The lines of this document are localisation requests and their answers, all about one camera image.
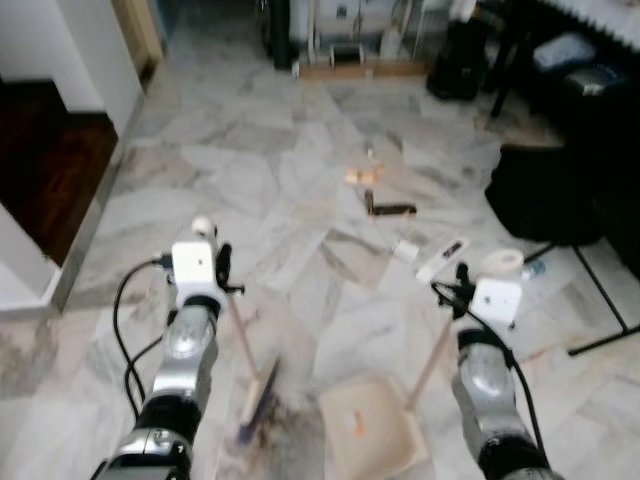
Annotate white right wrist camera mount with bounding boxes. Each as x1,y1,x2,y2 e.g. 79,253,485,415
470,278,524,333

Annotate dark flat wrapper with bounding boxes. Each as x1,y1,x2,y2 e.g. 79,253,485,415
365,190,418,218

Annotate wooden workbench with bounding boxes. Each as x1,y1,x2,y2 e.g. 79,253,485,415
305,0,471,71

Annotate beige long-handled dustpan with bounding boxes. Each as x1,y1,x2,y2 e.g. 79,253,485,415
318,250,526,480

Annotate long cardboard box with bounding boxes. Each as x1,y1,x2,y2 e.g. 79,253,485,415
298,60,433,81

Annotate white paper packet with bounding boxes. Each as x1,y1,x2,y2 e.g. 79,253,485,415
415,237,469,283

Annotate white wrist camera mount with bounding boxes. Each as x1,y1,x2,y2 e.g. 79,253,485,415
170,240,221,301
470,278,524,333

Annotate beige broom dark bristles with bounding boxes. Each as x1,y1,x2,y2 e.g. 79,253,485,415
190,215,286,446

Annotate dark rolled mat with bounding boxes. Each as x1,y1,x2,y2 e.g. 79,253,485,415
265,0,296,71

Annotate beige louvered door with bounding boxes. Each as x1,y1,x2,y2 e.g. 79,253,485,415
110,0,166,86

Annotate dark wooden staircase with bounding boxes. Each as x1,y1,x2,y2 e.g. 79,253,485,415
0,78,119,269

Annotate black metal stand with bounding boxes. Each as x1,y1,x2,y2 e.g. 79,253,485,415
520,240,640,358

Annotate black bag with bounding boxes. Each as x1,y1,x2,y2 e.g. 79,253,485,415
485,143,606,248

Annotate clear plastic packaging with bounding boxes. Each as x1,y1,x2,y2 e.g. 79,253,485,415
393,240,421,263

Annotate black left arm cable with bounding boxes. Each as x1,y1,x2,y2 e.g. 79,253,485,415
112,255,176,416

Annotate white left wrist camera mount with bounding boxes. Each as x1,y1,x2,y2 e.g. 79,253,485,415
170,240,221,301

